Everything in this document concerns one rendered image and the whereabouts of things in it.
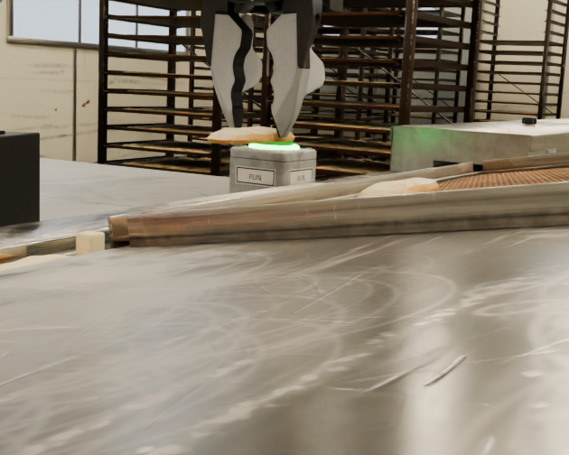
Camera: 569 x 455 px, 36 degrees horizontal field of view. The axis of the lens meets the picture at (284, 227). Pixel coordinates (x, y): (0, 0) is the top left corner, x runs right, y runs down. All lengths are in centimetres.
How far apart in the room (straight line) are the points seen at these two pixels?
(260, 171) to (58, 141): 579
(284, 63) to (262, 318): 49
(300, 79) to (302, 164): 29
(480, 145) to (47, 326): 91
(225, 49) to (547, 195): 42
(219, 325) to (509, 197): 16
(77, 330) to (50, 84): 642
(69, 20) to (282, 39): 609
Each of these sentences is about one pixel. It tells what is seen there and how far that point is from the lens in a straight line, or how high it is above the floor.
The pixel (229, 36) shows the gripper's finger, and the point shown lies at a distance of 69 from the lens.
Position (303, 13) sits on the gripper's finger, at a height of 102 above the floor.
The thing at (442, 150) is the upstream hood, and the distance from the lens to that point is 109.
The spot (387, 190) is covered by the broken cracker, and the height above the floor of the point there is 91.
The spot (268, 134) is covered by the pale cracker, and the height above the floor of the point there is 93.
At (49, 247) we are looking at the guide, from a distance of 57.
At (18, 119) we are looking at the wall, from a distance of 642.
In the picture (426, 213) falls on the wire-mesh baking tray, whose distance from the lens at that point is 33.
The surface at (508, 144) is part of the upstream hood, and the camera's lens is 107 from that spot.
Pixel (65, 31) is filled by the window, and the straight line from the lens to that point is 671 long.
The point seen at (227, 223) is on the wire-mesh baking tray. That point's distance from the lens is 37.
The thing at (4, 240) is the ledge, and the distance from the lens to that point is 56.
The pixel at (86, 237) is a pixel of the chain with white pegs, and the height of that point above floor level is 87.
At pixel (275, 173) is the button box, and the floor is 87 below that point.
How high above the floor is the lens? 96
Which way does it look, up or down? 9 degrees down
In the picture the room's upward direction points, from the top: 3 degrees clockwise
